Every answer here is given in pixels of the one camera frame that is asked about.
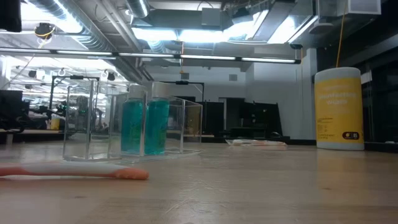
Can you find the blue mouthwash bottle white cap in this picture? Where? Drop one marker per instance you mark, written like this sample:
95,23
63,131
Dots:
132,124
157,124

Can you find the white air conditioning unit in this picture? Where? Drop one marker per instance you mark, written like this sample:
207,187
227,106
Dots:
348,7

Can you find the black cabinet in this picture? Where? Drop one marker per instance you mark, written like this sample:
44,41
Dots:
242,119

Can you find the black metal rig frame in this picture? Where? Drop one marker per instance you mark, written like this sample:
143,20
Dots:
74,77

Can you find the clear acrylic organizer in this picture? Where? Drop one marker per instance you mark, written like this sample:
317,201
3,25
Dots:
77,124

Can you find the LED light bar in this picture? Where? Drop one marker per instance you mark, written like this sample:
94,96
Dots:
205,57

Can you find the orange toothbrush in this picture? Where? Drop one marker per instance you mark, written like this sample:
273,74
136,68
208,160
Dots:
258,143
93,170

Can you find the silver ventilation duct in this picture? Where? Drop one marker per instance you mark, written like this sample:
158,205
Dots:
138,7

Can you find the yellow disinfecting wipes canister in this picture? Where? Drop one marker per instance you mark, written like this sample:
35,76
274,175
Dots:
339,109

